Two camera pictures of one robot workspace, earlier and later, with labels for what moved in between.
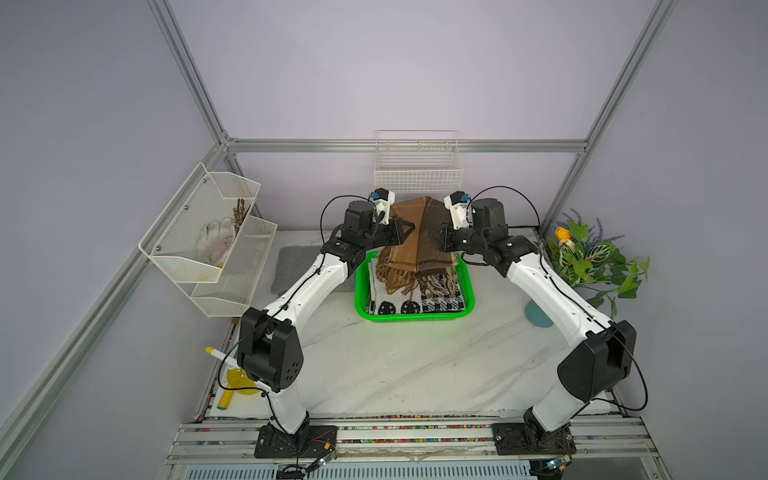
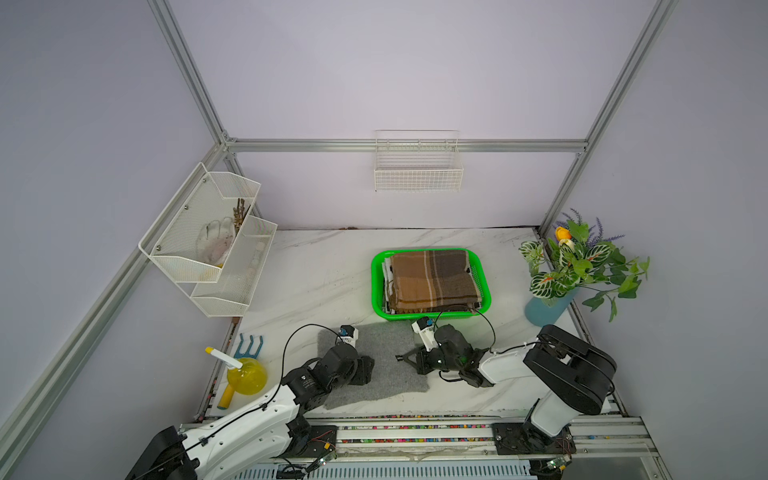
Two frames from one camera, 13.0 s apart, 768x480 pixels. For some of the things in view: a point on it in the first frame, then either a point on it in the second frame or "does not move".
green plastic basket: [362, 297] to [376, 287]
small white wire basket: [418, 161] does not move
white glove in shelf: [215, 240] does not move
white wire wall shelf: [208, 241] does not move
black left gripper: [394, 226] to [362, 369]
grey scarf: [292, 261] to [391, 377]
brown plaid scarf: [403, 267] to [430, 281]
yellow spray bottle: [237, 380] does not move
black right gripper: [447, 237] to [422, 361]
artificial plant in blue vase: [587, 257] does not move
